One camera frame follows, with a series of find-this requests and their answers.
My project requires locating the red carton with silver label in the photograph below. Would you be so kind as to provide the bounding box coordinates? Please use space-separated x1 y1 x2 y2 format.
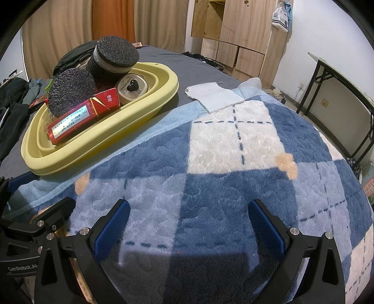
47 88 121 145

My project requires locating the white cloth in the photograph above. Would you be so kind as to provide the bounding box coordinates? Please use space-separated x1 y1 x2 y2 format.
185 82 246 114

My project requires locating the dark patterned cloth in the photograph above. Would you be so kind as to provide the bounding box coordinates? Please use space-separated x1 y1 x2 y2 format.
346 158 363 176

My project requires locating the grey-green garment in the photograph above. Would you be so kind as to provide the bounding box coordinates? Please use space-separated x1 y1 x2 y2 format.
53 41 98 75

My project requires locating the grey bed sheet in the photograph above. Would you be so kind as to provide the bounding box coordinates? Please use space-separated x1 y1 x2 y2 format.
0 45 252 182

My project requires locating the wooden wardrobe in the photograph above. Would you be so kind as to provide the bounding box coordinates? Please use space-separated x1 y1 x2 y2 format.
191 0 291 88

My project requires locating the beige device with black heart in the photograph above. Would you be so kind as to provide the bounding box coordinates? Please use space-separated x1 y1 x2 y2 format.
115 73 151 106

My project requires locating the black bag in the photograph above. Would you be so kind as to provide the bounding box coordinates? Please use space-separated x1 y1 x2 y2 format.
182 51 225 71

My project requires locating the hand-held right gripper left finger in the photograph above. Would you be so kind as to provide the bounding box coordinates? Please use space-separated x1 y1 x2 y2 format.
34 199 131 304

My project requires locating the black foam roll grey band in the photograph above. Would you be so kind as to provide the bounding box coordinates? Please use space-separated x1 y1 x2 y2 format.
86 36 140 88

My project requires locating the hanging plastic bag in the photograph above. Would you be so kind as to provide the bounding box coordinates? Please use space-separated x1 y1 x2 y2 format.
272 1 293 31

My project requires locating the blue white plaid blanket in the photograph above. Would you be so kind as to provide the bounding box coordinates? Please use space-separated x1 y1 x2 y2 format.
9 77 373 304

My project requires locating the yellow plastic basin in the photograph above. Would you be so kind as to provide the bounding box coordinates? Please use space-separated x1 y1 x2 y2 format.
21 62 179 176

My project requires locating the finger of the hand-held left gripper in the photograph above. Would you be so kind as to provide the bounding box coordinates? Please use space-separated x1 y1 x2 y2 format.
0 171 33 195
29 196 76 235

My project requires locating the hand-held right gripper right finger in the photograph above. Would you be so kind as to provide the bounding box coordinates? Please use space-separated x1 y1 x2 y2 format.
238 199 347 304

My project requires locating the orange curtain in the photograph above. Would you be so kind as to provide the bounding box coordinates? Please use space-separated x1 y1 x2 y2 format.
92 0 135 44

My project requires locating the black folding table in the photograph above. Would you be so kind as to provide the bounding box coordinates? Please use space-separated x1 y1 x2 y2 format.
295 52 374 174

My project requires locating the colourful packet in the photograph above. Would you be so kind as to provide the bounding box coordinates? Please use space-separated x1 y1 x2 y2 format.
362 178 374 205

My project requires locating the black garment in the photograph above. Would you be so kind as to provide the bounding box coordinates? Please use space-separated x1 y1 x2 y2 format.
0 77 36 164

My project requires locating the beige curtain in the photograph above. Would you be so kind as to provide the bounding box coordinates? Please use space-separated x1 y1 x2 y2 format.
133 0 189 55
22 0 94 80

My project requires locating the teal garment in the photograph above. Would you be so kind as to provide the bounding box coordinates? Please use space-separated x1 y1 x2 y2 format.
22 79 43 106

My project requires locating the black foam cylinder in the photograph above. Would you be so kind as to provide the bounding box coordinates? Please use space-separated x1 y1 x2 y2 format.
47 68 97 117

